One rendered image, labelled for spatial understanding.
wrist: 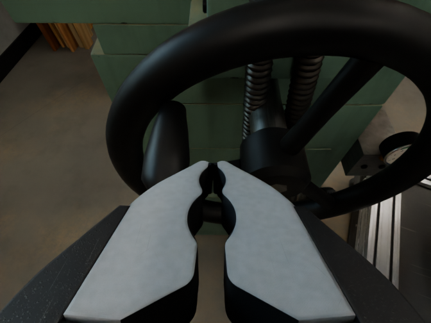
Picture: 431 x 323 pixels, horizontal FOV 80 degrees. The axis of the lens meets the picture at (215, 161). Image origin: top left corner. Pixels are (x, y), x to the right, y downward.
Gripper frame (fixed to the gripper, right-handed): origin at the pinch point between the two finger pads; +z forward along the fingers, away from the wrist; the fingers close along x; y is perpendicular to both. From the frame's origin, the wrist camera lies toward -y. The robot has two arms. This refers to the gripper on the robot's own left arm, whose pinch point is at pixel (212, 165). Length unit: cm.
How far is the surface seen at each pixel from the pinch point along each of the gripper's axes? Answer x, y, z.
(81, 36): -81, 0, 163
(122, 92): -5.6, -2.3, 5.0
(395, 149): 28.8, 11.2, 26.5
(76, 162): -63, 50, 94
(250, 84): 3.3, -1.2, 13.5
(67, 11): -16.7, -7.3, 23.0
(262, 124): 4.6, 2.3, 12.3
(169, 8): -5.1, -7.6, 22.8
